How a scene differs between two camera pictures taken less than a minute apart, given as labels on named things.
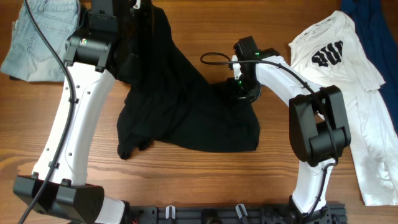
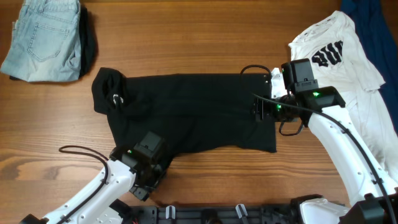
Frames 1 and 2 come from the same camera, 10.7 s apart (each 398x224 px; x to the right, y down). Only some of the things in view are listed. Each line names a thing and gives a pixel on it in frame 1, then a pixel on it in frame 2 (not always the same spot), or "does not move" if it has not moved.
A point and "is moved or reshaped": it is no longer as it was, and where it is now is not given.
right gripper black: (237, 90) to (259, 107)
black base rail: (224, 214) does not move
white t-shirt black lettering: (330, 53) does not move
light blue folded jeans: (31, 58) does not move
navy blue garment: (380, 41) does not move
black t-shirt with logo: (163, 96) is moved or reshaped
